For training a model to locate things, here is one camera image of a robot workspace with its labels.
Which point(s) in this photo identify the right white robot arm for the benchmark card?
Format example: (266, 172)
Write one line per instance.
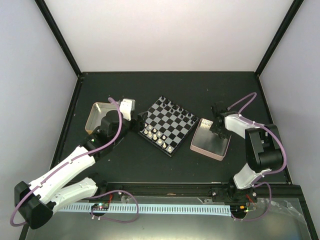
(264, 151)

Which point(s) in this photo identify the black and white chessboard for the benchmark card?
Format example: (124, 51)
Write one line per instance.
(169, 119)

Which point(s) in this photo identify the gold metal tin tray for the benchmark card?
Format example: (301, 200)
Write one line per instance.
(97, 112)

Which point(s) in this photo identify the pink tray with pieces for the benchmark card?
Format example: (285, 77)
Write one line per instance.
(208, 143)

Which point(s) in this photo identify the light blue slotted cable duct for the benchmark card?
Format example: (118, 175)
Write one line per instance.
(164, 209)

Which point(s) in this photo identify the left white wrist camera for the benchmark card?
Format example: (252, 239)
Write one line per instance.
(127, 106)

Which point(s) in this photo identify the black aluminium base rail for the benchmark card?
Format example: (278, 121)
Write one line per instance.
(216, 191)

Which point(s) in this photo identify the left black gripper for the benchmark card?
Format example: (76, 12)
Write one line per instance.
(139, 122)

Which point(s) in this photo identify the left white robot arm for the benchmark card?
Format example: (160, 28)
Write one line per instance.
(40, 199)

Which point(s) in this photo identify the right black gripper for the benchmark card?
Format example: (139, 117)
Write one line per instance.
(226, 135)

